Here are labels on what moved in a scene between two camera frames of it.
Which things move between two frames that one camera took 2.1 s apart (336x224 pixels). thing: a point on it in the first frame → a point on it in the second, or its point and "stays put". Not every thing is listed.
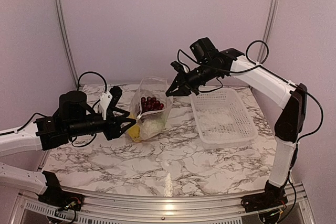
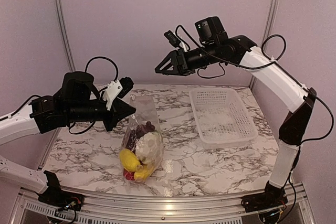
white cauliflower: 150,128 → 149,147
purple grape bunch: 150,104 → 135,135
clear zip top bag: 153,110 → 141,159
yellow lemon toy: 134,131 → 129,161
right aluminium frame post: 262,51 stays put
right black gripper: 186,88 → 179,60
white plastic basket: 221,119 stays put
